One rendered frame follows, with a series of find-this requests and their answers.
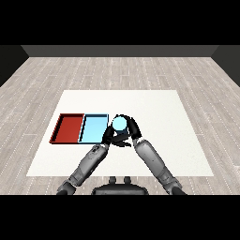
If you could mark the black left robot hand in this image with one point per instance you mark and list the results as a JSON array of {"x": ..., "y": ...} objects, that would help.
[{"x": 108, "y": 135}]

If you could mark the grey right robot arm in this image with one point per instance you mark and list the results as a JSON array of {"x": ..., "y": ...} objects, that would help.
[{"x": 153, "y": 159}]

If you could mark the light blue shallow open box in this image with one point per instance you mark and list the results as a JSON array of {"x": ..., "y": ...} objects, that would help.
[{"x": 92, "y": 128}]

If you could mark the red shallow open box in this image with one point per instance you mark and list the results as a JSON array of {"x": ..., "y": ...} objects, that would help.
[{"x": 68, "y": 128}]

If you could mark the dark grey robot body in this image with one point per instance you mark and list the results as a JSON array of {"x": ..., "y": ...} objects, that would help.
[{"x": 119, "y": 188}]

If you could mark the blue can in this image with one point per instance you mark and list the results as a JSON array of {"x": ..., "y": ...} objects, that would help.
[{"x": 120, "y": 124}]

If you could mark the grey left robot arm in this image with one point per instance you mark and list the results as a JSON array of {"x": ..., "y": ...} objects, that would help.
[{"x": 89, "y": 163}]

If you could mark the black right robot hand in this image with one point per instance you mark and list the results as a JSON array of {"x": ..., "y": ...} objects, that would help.
[{"x": 132, "y": 125}]

